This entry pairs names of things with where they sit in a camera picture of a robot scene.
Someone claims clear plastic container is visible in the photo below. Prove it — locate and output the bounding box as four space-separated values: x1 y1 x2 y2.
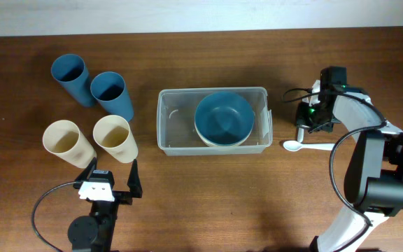
157 87 273 156

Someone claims blue cup rear left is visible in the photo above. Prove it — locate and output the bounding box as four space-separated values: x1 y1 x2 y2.
50 54 96 107

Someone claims cream cup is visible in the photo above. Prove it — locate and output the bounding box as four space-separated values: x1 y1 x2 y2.
92 115 139 163
42 120 97 169

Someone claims blue bowl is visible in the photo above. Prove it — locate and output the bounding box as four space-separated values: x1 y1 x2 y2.
195 91 255 138

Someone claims cream bowl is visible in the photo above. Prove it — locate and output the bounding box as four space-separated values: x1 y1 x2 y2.
194 123 253 147
199 135 248 147

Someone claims cream cup right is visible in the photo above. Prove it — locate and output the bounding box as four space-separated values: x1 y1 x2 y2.
92 115 139 163

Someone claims cream cup left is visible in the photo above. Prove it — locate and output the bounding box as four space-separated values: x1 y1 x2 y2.
42 120 97 169

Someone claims blue cup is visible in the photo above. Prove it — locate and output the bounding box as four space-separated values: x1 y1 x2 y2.
90 71 134 122
50 54 96 107

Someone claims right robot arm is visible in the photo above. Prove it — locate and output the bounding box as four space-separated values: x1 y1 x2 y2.
295 66 403 251

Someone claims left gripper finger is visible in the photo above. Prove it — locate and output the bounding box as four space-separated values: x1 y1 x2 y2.
76 157 97 181
127 159 142 193

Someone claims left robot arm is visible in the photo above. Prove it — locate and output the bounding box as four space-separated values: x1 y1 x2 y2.
68 158 143 252

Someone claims blue cup right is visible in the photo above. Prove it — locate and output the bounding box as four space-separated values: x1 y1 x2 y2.
90 71 134 122

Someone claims white plastic fork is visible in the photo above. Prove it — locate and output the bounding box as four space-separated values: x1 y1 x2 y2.
297 101 311 144

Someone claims cream bowl front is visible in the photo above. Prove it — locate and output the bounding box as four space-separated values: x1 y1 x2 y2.
194 123 253 147

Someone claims white plastic spoon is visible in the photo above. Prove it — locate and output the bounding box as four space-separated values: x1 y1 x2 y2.
283 140 334 152

